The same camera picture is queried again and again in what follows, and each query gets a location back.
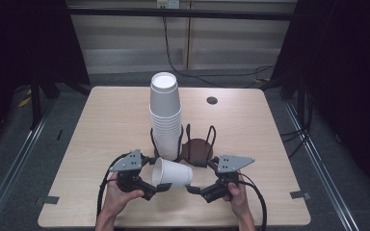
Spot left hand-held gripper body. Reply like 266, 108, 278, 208
108, 148, 151, 194

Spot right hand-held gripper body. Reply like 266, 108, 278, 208
211, 154, 256, 194

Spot dark wire double cup holder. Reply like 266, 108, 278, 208
149, 123, 218, 168

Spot single white paper cup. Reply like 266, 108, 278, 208
151, 156, 195, 189

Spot stack of white paper cups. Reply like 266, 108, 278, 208
148, 71, 184, 163

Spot person's right hand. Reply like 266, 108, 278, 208
222, 173, 251, 219

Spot person's left hand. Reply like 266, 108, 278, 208
100, 172, 146, 219

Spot grey tape strip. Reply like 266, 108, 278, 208
35, 195, 61, 206
289, 190, 311, 200

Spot dark metal stand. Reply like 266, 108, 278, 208
28, 68, 61, 131

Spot black horizontal bar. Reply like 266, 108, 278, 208
66, 7, 298, 22

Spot black curtain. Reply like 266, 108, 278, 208
0, 0, 91, 155
271, 0, 370, 193

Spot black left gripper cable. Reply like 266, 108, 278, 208
95, 152, 131, 223

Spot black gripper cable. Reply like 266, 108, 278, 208
95, 152, 131, 223
237, 172, 269, 231

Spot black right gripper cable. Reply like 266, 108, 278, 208
237, 172, 269, 231

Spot black floor cables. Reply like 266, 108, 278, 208
279, 90, 314, 159

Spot aluminium floor rail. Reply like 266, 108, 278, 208
283, 100, 361, 231
0, 105, 55, 231

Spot black hanging wall cable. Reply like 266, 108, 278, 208
162, 15, 276, 90

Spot white wall outlet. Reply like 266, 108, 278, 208
156, 0, 181, 10

